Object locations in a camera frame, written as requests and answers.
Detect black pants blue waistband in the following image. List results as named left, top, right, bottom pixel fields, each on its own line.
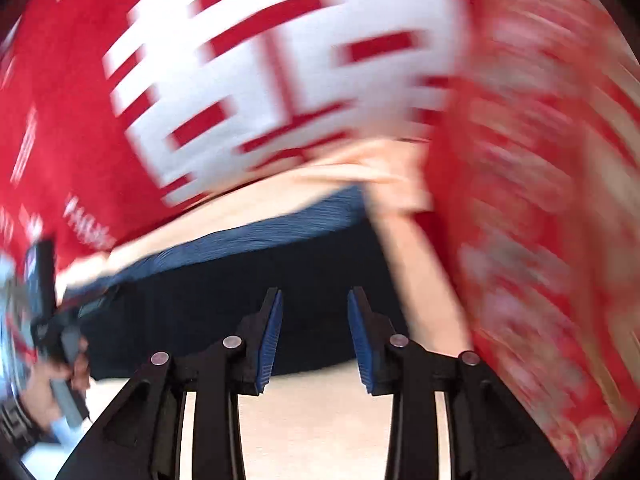
left=69, top=186, right=409, bottom=380

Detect operator left hand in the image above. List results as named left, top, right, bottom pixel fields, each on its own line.
left=20, top=337, right=90, bottom=432

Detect cream seat cushion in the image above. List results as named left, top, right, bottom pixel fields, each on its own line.
left=52, top=138, right=474, bottom=480

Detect red patterned throw pillow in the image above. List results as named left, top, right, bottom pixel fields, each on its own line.
left=426, top=0, right=639, bottom=479

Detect red sofa cover white characters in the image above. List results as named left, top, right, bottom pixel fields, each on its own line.
left=1, top=0, right=472, bottom=266

